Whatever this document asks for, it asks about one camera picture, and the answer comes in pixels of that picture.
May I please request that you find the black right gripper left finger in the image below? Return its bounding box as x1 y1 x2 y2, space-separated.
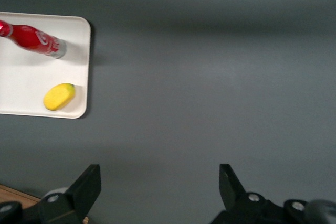
38 164 102 224

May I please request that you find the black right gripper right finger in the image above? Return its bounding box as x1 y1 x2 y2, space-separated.
209 164 286 224

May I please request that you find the red coke bottle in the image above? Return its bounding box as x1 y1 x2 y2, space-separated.
0 19 67 60

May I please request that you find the cream plastic tray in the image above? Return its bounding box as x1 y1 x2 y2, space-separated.
0 11 92 120

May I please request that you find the wooden drawer cabinet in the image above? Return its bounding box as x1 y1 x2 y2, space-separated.
0 184 90 224

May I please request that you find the yellow toy mango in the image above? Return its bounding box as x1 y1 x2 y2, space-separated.
43 82 77 112

